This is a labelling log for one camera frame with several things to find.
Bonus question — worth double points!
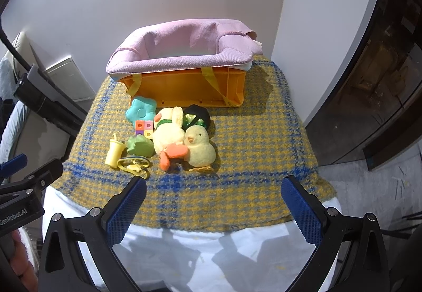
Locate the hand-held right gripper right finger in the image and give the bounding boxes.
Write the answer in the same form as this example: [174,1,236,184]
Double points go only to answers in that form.
[280,175,399,292]

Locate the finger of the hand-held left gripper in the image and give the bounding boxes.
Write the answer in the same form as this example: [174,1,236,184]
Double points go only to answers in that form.
[0,159,63,203]
[0,154,27,176]

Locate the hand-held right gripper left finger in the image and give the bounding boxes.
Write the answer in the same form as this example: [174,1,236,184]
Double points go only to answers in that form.
[39,176,147,292]

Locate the yellow toy glasses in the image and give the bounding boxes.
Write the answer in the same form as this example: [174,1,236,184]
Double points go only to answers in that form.
[118,156,153,179]

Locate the green frog toy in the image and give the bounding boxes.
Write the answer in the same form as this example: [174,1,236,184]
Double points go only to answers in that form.
[126,135,155,157]

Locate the pale plush duck orange feet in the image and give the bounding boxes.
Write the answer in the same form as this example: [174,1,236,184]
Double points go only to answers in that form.
[152,107,188,171]

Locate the yellow plush chick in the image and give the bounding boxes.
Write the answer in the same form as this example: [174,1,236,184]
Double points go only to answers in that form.
[183,125,217,172]

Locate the black toy with green lens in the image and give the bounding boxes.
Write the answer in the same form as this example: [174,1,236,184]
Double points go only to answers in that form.
[183,104,211,129]

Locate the orange basket with pink liner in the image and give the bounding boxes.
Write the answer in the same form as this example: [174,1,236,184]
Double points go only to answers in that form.
[106,18,263,108]

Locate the person's left hand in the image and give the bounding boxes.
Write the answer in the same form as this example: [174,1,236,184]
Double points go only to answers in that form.
[7,235,38,292]

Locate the yellow toy cup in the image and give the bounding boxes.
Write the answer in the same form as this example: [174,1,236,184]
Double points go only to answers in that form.
[105,134,126,168]

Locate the yellow and blue plaid blanket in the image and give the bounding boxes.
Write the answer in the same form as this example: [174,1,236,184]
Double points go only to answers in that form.
[53,55,337,233]

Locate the multicoloured cube block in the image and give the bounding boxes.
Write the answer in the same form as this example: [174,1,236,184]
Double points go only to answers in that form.
[135,120,154,138]

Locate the white sheet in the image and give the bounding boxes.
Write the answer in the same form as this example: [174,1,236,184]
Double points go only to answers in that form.
[43,187,340,292]

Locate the teal flower toy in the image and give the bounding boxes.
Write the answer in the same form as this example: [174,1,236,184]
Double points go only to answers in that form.
[125,96,159,124]

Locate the beige sofa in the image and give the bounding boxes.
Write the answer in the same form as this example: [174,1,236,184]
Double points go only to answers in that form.
[7,32,35,67]

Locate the dark glass cabinet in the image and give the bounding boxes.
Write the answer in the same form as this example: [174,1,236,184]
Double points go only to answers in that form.
[305,0,422,164]

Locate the white wall box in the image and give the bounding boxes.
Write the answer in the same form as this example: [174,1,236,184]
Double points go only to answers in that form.
[44,55,96,103]

